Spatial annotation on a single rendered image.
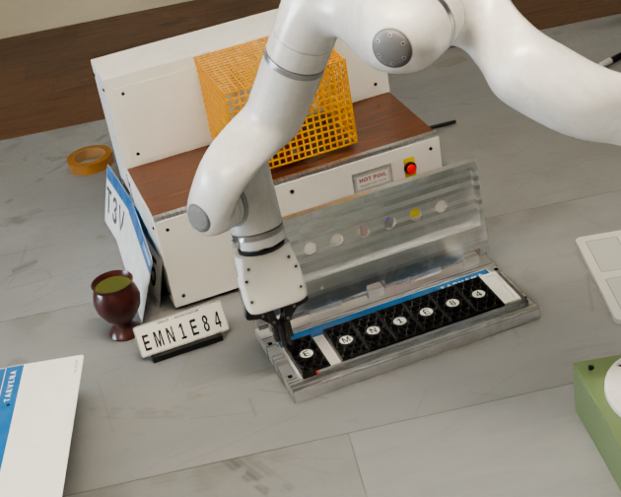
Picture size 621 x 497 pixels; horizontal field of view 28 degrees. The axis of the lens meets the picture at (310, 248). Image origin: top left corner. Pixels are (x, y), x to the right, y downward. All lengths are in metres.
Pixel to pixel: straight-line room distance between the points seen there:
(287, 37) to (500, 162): 0.98
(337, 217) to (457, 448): 0.47
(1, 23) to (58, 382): 1.98
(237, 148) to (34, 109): 1.53
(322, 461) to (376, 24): 0.68
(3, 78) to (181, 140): 1.23
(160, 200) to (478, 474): 0.79
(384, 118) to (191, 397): 0.68
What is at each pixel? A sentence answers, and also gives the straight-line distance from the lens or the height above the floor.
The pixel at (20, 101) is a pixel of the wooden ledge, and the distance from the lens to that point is 3.35.
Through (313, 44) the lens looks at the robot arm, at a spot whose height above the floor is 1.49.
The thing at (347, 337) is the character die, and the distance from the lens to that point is 2.06.
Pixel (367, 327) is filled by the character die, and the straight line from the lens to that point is 2.08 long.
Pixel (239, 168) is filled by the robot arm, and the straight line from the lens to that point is 1.79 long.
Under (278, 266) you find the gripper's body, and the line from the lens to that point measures 1.94.
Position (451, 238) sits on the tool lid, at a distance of 2.18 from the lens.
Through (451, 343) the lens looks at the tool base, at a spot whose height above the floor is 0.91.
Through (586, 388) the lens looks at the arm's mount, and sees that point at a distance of 1.82.
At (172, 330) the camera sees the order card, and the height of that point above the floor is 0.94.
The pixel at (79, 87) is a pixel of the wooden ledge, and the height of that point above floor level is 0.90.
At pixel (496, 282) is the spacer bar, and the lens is 2.15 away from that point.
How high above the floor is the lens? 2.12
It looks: 31 degrees down
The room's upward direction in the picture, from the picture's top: 10 degrees counter-clockwise
